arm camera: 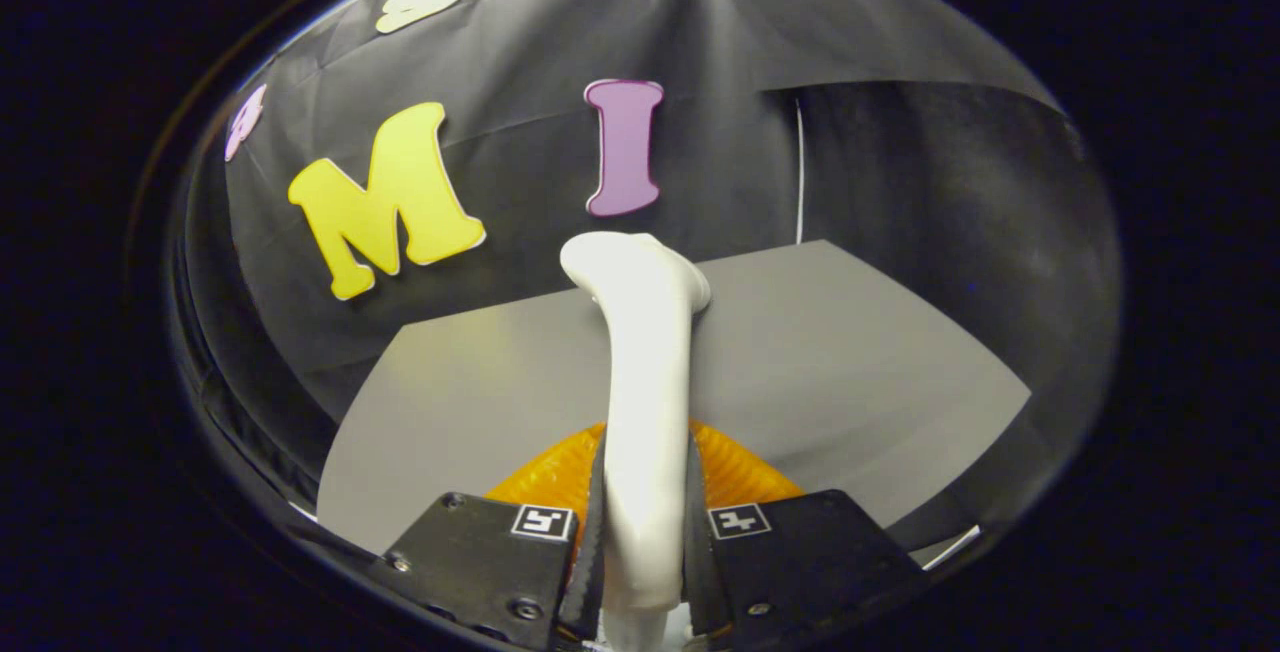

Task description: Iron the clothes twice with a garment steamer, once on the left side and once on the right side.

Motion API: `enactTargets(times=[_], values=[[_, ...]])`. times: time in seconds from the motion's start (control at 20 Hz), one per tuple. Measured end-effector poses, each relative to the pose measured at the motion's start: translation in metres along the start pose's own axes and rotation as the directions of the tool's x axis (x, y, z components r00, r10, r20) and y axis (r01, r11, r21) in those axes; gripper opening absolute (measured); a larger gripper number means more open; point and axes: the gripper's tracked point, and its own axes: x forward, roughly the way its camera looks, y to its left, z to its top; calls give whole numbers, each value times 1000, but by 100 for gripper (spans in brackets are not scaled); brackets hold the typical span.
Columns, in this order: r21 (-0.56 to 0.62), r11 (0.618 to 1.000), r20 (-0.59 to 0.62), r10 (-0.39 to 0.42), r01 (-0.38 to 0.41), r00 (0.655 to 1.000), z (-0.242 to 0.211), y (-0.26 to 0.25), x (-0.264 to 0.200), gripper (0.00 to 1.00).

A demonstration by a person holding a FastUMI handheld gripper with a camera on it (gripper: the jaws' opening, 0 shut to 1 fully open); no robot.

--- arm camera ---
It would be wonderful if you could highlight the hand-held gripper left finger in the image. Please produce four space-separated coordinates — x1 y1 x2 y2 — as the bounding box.
375 422 608 652

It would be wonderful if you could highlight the grey cabinet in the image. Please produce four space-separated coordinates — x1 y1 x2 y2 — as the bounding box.
317 240 1032 573

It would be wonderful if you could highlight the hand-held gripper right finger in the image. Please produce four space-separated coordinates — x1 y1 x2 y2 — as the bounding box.
685 419 926 652

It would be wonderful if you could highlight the white garment steamer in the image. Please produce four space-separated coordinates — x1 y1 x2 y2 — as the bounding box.
559 231 713 652

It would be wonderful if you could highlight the black backdrop cloth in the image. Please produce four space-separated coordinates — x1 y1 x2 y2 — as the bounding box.
175 0 1121 558

